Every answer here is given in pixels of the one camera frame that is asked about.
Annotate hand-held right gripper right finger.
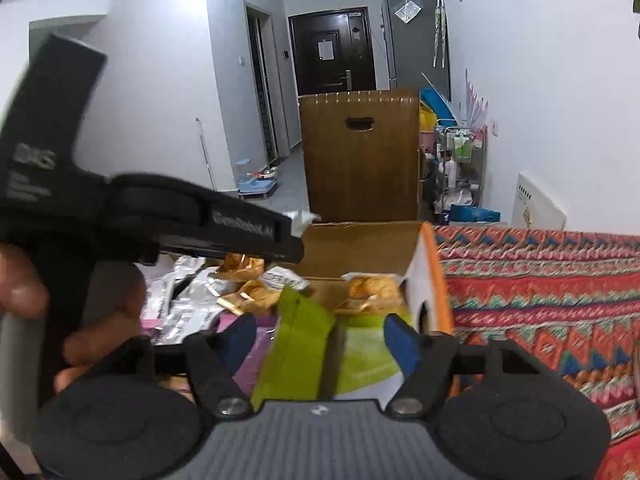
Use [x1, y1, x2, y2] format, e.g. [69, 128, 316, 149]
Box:
[383, 313, 544, 419]

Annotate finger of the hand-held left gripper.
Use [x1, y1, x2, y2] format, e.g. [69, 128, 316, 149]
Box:
[150, 196, 307, 266]

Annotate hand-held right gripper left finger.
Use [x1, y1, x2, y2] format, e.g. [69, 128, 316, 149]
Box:
[94, 313, 259, 419]

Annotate white printed snack packet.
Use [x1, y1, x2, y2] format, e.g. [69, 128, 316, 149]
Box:
[260, 266, 312, 292]

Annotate dark green snack packet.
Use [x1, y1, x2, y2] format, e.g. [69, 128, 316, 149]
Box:
[249, 285, 337, 411]

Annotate small white snack packet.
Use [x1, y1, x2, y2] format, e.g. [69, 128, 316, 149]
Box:
[286, 209, 322, 237]

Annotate cardboard box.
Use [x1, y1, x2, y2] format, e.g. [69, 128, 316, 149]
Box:
[272, 220, 455, 403]

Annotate person's left hand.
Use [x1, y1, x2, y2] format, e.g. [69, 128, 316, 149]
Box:
[0, 245, 146, 394]

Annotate purple snack packet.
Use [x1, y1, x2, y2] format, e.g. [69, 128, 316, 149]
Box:
[140, 314, 278, 391]

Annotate golden snack packet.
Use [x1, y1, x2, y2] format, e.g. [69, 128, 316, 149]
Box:
[341, 274, 410, 317]
[219, 252, 267, 282]
[216, 280, 282, 317]

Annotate light green snack packet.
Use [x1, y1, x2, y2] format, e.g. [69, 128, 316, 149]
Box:
[334, 310, 417, 397]

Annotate blue pet feeder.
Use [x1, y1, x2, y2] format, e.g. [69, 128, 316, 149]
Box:
[237, 158, 279, 196]

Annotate silver foil snack packet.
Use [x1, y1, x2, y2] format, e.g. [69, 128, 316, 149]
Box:
[141, 280, 226, 347]
[167, 255, 226, 283]

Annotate patterned red blanket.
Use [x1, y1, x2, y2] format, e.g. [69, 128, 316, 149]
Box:
[431, 224, 640, 480]

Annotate blue and white package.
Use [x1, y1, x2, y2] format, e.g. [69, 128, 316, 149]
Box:
[447, 204, 502, 225]

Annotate metal storage cart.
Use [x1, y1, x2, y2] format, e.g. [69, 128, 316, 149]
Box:
[431, 119, 489, 222]

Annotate white flat panel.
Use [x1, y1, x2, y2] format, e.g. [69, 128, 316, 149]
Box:
[509, 170, 569, 232]

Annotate dark brown door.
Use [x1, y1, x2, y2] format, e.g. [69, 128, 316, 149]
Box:
[288, 7, 377, 97]

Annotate blue plastic item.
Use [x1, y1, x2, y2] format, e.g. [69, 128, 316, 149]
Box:
[419, 86, 458, 122]

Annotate grey refrigerator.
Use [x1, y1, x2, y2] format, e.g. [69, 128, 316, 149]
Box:
[381, 0, 452, 92]

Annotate hanging white umbrellas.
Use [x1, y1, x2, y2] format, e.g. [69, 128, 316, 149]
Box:
[431, 0, 447, 69]

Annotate purple wall decoration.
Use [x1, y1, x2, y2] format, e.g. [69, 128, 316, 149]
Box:
[464, 67, 490, 128]

